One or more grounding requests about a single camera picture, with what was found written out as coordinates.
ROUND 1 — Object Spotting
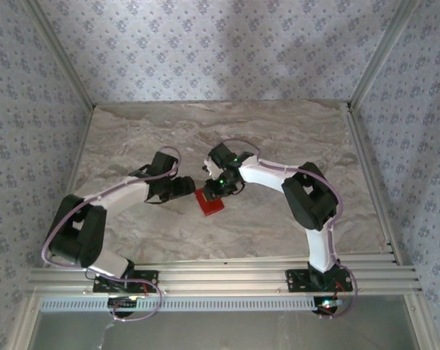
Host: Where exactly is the red card holder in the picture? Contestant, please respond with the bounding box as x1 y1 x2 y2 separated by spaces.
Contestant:
194 188 226 218

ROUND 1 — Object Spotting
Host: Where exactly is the black left controller board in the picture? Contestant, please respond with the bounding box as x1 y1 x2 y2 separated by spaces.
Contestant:
107 295 139 319

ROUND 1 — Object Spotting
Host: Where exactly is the black controller board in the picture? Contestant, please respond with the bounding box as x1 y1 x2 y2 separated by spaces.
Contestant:
107 295 139 319
313 296 344 316

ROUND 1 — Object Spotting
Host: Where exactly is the black right controller board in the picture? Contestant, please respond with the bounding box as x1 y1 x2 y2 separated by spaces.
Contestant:
313 296 344 316

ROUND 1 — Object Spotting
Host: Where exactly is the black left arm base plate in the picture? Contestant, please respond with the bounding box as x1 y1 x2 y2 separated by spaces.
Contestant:
93 268 160 294

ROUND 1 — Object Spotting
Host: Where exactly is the aluminium mounting rail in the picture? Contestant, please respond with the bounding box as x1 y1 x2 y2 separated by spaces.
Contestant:
26 254 423 298

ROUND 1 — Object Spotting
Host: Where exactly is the aluminium side rail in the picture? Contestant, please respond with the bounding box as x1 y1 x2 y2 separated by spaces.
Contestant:
344 103 404 265
42 104 97 268

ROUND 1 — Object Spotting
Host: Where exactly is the grey slotted cable duct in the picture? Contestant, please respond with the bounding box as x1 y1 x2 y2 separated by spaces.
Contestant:
40 295 318 313

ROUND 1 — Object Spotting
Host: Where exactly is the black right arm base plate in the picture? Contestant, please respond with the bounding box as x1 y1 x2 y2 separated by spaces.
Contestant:
285 267 353 294

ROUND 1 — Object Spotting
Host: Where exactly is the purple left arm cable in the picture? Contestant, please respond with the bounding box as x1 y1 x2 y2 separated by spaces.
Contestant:
40 145 181 322

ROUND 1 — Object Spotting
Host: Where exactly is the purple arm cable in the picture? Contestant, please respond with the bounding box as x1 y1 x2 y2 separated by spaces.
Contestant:
209 138 360 319
40 145 181 322

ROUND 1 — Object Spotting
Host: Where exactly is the aluminium frame post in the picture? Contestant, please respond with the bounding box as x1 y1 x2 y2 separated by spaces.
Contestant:
24 0 97 112
348 0 421 112

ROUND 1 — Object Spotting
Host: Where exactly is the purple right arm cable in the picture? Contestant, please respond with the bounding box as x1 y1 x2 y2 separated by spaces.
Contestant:
209 138 360 319

